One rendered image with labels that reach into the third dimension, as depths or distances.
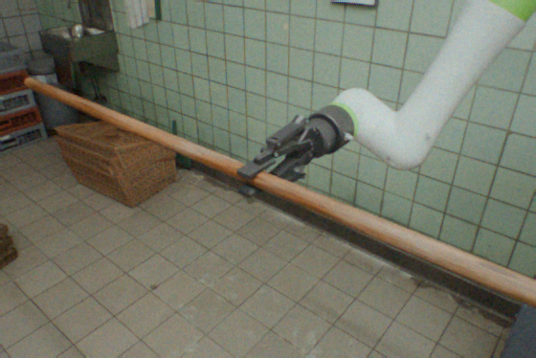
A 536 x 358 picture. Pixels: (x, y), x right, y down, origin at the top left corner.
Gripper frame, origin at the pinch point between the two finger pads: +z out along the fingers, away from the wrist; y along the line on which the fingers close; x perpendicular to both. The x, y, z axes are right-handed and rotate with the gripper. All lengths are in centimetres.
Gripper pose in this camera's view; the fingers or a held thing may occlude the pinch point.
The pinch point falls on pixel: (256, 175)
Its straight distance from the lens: 74.2
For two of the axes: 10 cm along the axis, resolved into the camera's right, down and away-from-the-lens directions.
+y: 0.1, 8.6, 5.1
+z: -6.2, 4.0, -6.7
